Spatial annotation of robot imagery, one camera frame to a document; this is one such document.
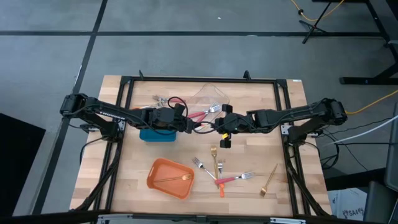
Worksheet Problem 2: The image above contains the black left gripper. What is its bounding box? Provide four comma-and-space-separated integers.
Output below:
146, 103, 196, 136

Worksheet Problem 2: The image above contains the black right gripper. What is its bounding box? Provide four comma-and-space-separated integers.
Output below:
214, 104, 249, 149

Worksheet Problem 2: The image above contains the orange-handled steel fork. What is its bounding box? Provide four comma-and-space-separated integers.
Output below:
191, 156, 218, 182
216, 160, 226, 198
132, 98, 167, 110
195, 121, 215, 131

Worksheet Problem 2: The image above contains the clear plastic bin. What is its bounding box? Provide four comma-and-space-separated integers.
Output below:
185, 82, 231, 124

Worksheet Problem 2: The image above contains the teal plastic bin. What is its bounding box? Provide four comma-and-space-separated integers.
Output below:
139, 128, 178, 143

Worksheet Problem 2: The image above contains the orange plastic bin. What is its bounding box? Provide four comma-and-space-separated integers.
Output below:
146, 157, 196, 201

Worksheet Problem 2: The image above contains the black tripod stand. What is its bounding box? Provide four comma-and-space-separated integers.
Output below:
298, 0, 333, 45

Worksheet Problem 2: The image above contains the white printed cardboard box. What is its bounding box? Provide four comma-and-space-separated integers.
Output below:
328, 187, 368, 222

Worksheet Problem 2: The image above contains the black desk stand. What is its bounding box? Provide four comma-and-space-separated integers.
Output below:
312, 0, 398, 86

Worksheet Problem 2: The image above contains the black floor mat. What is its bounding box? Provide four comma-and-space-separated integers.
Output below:
0, 112, 47, 218

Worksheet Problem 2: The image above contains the grey chair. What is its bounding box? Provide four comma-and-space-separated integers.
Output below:
363, 102, 398, 224

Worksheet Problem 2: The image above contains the black aluminium table frame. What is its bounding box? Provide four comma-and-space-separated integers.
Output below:
93, 70, 312, 218

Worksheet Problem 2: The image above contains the black cable bundle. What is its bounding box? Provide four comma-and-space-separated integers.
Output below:
73, 136, 122, 212
285, 146, 332, 217

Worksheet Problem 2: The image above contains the yellow extension cable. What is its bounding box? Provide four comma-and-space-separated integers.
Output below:
290, 0, 346, 22

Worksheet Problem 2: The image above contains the white cable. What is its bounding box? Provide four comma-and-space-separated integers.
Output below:
323, 114, 398, 147

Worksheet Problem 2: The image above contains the black floor cable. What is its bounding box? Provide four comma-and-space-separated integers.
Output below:
320, 116, 398, 170

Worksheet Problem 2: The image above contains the yellow cable with plug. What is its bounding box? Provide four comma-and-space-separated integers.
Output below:
345, 89, 398, 115

